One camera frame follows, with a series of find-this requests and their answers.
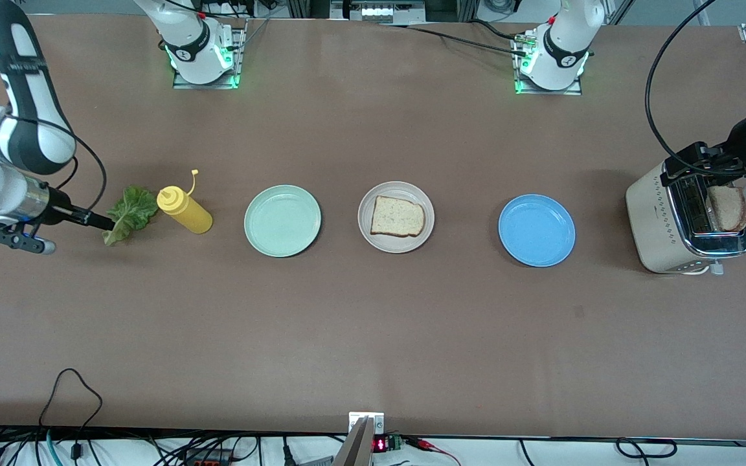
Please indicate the metal box with light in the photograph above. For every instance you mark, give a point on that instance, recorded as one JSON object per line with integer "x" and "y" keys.
{"x": 376, "y": 11}

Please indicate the yellow squeeze mustard bottle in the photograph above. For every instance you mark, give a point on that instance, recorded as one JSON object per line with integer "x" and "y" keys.
{"x": 188, "y": 217}

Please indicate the toasted bread slice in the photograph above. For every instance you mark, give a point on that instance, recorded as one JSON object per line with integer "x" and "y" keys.
{"x": 729, "y": 210}
{"x": 399, "y": 217}

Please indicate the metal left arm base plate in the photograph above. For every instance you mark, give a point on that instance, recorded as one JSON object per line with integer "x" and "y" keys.
{"x": 554, "y": 92}

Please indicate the mint green plate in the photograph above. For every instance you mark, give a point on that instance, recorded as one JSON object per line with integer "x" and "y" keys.
{"x": 282, "y": 221}

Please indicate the beige chrome toaster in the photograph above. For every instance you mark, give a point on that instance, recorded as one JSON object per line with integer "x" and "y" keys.
{"x": 651, "y": 220}

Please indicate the silver mounting bracket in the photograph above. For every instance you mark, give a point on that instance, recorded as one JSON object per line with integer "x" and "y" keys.
{"x": 378, "y": 422}

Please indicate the grey aluminium bar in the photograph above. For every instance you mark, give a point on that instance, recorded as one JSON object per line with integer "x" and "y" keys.
{"x": 355, "y": 450}

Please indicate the beige plate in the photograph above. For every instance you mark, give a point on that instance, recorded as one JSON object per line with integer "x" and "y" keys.
{"x": 399, "y": 188}

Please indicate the green lettuce leaf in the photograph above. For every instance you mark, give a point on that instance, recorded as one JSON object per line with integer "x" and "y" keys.
{"x": 136, "y": 210}

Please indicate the blue plate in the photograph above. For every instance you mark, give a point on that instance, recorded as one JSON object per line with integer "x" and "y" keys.
{"x": 537, "y": 230}

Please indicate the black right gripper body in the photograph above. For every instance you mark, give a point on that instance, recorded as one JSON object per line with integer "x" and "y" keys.
{"x": 59, "y": 211}

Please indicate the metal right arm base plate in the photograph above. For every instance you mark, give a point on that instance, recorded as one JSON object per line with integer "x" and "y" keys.
{"x": 239, "y": 61}

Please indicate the small red display board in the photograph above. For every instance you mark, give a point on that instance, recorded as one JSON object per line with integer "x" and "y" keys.
{"x": 381, "y": 444}

